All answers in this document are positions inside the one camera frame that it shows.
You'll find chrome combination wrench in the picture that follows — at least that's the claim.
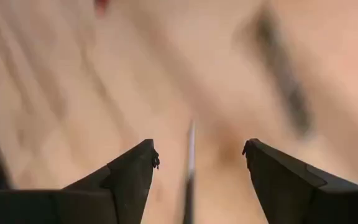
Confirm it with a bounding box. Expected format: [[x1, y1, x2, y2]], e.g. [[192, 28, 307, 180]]
[[250, 6, 313, 138]]

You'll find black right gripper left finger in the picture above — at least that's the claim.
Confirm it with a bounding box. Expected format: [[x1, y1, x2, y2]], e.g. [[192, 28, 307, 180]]
[[0, 139, 160, 224]]

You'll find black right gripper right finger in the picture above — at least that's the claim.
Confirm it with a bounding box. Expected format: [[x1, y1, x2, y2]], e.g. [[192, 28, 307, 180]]
[[242, 138, 358, 224]]

